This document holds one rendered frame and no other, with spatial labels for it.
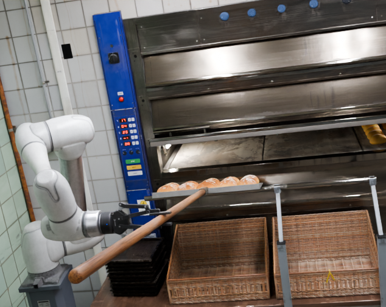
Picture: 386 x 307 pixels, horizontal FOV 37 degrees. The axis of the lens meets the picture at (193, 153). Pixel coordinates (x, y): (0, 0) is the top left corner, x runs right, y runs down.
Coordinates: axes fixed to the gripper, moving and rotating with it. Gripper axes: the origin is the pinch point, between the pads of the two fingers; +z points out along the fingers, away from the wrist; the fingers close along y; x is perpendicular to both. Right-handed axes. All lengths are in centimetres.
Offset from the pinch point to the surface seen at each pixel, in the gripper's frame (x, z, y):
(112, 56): -127, -49, -77
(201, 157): -175, -12, -15
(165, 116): -143, -26, -41
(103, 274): -169, -82, 55
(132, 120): -141, -45, -41
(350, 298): -117, 67, 64
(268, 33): -133, 38, -80
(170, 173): -153, -28, -7
